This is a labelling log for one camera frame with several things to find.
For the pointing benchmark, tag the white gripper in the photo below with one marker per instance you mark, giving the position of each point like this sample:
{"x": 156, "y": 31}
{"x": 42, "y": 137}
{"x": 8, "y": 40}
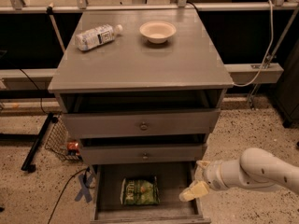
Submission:
{"x": 213, "y": 175}

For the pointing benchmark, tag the green jalapeno chip bag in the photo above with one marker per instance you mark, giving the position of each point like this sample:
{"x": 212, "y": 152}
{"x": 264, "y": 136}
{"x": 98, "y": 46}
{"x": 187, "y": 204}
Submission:
{"x": 140, "y": 191}

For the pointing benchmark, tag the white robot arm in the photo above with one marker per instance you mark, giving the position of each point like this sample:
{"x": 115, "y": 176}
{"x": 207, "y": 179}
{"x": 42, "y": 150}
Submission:
{"x": 255, "y": 169}

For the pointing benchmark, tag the grey middle drawer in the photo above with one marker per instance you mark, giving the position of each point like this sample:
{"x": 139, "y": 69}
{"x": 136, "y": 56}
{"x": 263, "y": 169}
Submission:
{"x": 142, "y": 153}

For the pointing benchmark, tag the grey drawer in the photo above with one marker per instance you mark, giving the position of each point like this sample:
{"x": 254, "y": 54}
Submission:
{"x": 132, "y": 124}
{"x": 172, "y": 179}
{"x": 142, "y": 153}

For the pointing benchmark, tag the grey bottom drawer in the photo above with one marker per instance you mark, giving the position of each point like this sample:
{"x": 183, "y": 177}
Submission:
{"x": 172, "y": 179}

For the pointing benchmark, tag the grey wooden drawer cabinet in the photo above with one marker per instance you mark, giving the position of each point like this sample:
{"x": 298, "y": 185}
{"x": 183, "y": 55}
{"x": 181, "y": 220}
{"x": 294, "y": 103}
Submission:
{"x": 142, "y": 108}

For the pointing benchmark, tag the grey top drawer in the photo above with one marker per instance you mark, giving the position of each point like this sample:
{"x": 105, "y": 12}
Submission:
{"x": 132, "y": 124}

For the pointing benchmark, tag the orange can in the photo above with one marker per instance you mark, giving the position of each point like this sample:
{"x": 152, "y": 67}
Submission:
{"x": 72, "y": 148}

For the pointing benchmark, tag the white paper bowl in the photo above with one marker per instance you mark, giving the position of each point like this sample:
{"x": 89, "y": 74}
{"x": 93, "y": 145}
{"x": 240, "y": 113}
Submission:
{"x": 157, "y": 32}

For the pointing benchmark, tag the clear plastic water bottle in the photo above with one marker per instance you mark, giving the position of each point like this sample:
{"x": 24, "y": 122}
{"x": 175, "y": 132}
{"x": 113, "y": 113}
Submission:
{"x": 97, "y": 36}

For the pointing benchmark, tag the black metal stand leg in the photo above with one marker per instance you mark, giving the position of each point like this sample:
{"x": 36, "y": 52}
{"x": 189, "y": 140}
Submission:
{"x": 27, "y": 165}

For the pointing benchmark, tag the grey metal rail frame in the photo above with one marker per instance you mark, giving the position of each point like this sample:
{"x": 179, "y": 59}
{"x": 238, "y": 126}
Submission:
{"x": 124, "y": 7}

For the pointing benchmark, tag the wire mesh basket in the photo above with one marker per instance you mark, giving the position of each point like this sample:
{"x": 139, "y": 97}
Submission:
{"x": 57, "y": 140}

